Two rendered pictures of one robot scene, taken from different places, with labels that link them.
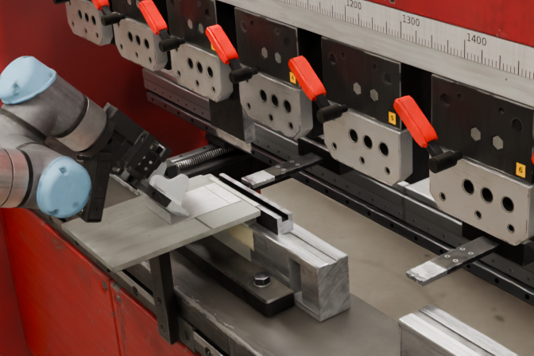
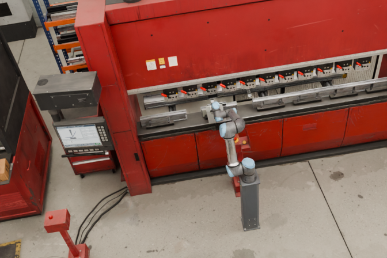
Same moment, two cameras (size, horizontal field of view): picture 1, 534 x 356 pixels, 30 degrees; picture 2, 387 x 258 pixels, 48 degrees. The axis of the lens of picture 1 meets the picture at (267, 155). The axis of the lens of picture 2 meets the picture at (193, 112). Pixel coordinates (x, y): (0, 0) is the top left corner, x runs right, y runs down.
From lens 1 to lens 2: 3.89 m
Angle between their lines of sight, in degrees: 51
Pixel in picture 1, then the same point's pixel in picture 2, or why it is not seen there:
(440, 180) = (262, 83)
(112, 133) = not seen: hidden behind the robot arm
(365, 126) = (249, 83)
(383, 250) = not seen: hidden behind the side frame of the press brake
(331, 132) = (243, 86)
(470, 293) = (163, 109)
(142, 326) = (205, 133)
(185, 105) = (162, 103)
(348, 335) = (242, 109)
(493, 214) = (270, 83)
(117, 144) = not seen: hidden behind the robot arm
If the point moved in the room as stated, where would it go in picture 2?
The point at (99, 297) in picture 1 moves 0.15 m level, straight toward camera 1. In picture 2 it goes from (189, 138) to (203, 139)
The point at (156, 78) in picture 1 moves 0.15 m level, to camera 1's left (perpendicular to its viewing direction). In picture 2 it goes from (150, 103) to (143, 112)
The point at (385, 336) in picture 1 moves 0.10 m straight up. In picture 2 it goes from (245, 106) to (244, 99)
